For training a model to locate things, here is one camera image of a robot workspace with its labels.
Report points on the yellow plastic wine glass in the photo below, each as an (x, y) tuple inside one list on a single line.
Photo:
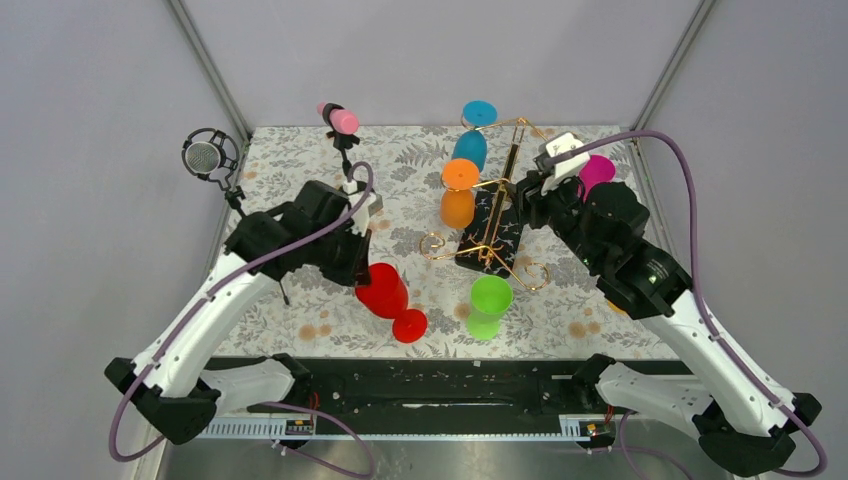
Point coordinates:
[(616, 308)]

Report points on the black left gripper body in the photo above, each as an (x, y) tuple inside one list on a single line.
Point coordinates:
[(341, 252)]

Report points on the orange plastic wine glass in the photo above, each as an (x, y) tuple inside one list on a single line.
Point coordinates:
[(457, 206)]

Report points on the floral patterned table cloth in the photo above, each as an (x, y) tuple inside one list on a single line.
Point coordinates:
[(557, 311)]

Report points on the gold wire wine glass rack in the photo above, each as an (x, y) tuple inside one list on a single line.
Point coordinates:
[(489, 244)]

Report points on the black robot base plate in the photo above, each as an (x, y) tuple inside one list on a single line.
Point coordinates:
[(420, 397)]

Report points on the pink microphone on black stand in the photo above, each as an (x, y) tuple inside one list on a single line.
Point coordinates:
[(343, 124)]

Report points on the blue plastic wine glass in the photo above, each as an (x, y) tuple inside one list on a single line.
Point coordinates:
[(472, 145)]

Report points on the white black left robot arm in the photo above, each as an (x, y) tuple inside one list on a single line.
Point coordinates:
[(169, 383)]

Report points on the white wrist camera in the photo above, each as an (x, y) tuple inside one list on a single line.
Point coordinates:
[(364, 203), (557, 160)]

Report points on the grey studio microphone on stand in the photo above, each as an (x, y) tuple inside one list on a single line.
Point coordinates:
[(211, 155)]

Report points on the green plastic wine glass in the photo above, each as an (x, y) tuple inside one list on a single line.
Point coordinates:
[(490, 298)]

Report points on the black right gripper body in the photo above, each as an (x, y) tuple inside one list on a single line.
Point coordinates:
[(532, 202)]

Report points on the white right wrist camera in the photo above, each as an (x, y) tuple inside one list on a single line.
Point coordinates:
[(557, 160)]

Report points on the red plastic wine glass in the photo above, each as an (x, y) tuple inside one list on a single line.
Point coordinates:
[(386, 296)]

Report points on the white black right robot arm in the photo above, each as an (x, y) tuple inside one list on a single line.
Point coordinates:
[(742, 419)]

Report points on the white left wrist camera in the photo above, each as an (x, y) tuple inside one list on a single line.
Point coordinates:
[(364, 203)]

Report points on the magenta plastic wine glass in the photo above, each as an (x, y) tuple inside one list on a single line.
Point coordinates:
[(599, 169)]

